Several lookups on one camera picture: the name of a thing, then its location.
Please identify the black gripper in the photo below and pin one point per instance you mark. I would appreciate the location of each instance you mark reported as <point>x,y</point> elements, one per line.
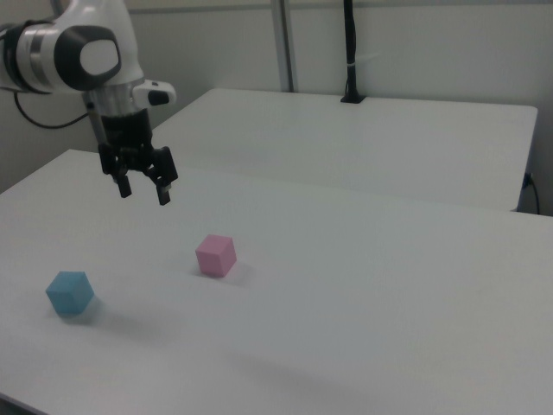
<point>127,129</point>

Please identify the blue cube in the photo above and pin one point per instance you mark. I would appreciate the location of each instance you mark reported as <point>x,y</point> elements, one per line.
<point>69,294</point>

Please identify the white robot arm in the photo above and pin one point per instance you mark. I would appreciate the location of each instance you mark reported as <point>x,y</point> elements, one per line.
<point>103,26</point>

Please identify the pink cube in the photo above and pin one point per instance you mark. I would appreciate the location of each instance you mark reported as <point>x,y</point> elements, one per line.
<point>214,255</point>

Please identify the aluminium profile post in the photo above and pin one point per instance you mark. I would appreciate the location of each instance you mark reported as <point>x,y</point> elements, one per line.
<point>285,43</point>

